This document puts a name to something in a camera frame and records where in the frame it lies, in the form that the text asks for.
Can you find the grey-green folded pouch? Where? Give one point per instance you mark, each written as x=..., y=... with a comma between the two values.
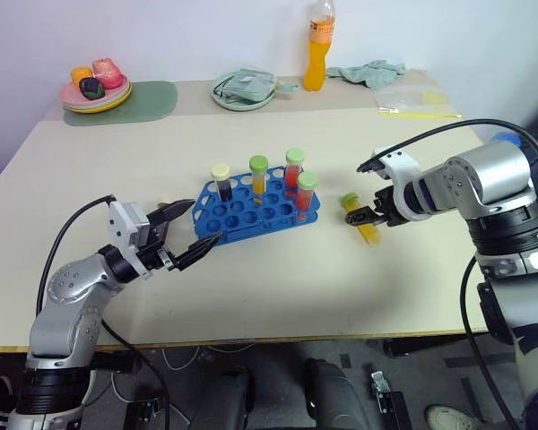
x=246, y=85

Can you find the black table frame bar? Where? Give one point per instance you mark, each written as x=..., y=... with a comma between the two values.
x=430, y=344

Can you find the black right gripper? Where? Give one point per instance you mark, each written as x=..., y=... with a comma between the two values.
x=387, y=208

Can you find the white shoe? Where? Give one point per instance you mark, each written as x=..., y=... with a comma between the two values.
x=453, y=418

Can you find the yellow liquid tube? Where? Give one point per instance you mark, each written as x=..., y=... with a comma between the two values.
x=370, y=234
x=259, y=179

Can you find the metal clamp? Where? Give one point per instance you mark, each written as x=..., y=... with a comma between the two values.
x=379, y=389

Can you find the pink toy food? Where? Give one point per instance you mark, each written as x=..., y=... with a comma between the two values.
x=106, y=71

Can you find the dark liquid tube, cream cap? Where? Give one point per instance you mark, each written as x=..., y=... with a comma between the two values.
x=223, y=186

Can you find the yellow plate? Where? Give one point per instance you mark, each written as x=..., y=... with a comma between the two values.
x=116, y=104

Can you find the black floor box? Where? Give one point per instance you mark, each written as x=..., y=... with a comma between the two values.
x=396, y=410

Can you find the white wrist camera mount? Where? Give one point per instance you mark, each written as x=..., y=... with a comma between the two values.
x=401, y=177
x=123, y=224

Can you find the green placemat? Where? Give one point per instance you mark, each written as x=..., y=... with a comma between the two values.
x=152, y=100

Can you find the orange toy food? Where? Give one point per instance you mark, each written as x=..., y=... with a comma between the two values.
x=80, y=74

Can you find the green stacked plate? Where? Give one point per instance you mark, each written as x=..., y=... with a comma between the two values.
x=122, y=99

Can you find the dark rounded shape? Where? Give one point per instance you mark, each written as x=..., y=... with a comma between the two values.
x=224, y=398
x=332, y=394

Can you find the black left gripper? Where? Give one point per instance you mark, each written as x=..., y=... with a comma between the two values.
x=157, y=244

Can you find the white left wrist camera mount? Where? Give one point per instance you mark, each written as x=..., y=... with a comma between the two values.
x=123, y=224

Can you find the yellow thin stick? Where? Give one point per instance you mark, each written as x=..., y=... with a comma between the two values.
x=426, y=116

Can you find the blue test tube rack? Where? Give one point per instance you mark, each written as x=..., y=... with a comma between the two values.
x=251, y=219

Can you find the orange drink bottle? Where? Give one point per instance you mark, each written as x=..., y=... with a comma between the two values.
x=317, y=62

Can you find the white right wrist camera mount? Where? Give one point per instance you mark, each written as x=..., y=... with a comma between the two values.
x=401, y=177

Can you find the green crumpled cloth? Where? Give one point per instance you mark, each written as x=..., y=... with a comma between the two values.
x=372, y=71

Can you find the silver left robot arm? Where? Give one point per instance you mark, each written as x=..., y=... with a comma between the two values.
x=67, y=286

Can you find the light green plate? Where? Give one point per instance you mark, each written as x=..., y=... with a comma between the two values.
x=242, y=104

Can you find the pink plate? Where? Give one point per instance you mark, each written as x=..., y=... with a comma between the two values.
x=72, y=95

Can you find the red liquid tube, green cap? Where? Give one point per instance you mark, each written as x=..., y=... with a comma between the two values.
x=306, y=197
x=293, y=174

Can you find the blue round object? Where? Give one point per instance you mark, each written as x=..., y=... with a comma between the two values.
x=509, y=138

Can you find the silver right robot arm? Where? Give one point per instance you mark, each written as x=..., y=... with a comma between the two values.
x=493, y=174

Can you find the dark purple toy food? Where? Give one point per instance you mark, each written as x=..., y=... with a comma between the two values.
x=92, y=87

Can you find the clear plastic bag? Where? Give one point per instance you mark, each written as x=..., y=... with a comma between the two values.
x=408, y=100

